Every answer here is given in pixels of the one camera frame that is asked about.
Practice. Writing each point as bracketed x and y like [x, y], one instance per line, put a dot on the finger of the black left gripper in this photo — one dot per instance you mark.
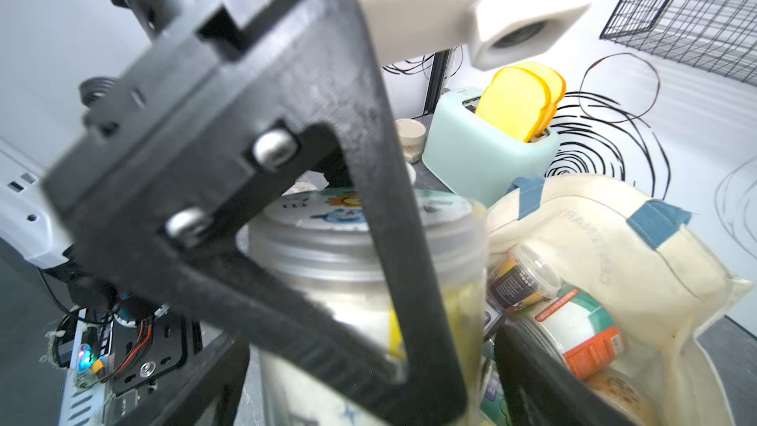
[198, 137]

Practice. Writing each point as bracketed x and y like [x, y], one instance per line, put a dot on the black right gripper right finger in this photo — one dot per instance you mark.
[539, 391]

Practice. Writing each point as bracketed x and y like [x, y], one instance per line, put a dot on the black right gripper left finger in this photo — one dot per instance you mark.
[206, 391]

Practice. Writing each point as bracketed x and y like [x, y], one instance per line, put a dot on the sunflower label tall jar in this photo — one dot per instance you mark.
[318, 242]

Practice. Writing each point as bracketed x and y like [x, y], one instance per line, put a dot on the cream canvas bag blue handles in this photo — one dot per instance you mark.
[637, 256]

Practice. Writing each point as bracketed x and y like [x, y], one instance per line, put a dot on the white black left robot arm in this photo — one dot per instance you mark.
[46, 44]

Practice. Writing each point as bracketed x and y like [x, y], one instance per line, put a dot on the tan lid jar in bag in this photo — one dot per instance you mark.
[620, 392]

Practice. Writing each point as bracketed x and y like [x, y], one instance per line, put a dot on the white orange label jar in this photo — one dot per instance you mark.
[576, 330]

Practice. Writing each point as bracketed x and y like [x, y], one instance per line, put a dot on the orange label small jar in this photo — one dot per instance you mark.
[521, 279]

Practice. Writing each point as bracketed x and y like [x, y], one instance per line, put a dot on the mint green toaster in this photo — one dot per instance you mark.
[475, 160]

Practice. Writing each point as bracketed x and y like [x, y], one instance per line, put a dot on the beige lid jar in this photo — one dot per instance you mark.
[412, 136]

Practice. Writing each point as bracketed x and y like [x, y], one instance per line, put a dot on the yellow toast slice front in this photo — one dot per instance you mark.
[514, 103]

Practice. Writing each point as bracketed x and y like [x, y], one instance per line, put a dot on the black corner frame post left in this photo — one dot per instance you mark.
[436, 80]

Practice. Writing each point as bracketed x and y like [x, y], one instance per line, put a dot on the black wire wall basket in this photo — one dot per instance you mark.
[716, 36]

